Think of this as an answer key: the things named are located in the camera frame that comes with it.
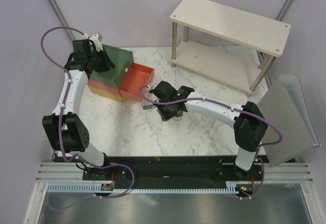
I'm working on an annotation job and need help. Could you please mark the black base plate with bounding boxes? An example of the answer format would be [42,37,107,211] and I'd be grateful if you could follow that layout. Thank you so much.
[83,156,262,188]

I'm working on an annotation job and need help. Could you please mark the aluminium rail frame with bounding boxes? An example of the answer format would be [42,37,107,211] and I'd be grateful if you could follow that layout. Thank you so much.
[36,162,313,184]

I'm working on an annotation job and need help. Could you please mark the gold round jar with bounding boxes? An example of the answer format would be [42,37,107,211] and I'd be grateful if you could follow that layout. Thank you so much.
[173,111,183,121]

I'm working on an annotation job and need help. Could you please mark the white two-tier shelf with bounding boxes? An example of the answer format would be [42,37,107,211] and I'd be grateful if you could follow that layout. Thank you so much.
[170,0,291,96]

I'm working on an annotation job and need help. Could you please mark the grey metal box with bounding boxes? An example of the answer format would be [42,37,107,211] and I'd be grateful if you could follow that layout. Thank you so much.
[258,74,320,166]

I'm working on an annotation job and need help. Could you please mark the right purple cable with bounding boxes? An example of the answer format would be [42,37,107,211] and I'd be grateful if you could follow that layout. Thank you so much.
[140,85,283,200]

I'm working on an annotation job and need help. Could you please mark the white cable duct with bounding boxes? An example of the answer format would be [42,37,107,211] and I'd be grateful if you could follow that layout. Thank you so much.
[46,182,246,194]

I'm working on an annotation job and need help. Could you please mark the orange drawer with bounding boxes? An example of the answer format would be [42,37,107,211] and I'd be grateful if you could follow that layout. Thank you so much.
[119,63,154,102]

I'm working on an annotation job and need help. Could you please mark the purple cable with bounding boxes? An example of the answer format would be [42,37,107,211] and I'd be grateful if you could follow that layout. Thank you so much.
[140,85,283,200]
[41,26,135,199]

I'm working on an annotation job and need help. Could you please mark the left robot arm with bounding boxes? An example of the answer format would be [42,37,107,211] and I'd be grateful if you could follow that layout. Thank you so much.
[42,33,115,180]

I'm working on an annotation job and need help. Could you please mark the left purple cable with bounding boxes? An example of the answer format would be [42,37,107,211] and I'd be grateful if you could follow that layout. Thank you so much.
[41,26,135,199]

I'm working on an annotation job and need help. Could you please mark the three-colour drawer cabinet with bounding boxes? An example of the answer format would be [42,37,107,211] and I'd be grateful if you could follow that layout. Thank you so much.
[88,44,127,102]

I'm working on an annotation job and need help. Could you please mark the green top drawer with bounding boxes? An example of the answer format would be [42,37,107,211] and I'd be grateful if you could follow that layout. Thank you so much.
[116,50,134,88]

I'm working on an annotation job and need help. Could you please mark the green lip balm horizontal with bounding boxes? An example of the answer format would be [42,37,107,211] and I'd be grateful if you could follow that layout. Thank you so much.
[143,104,155,110]

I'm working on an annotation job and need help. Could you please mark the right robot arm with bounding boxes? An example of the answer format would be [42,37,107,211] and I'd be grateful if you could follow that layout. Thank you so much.
[150,81,268,180]

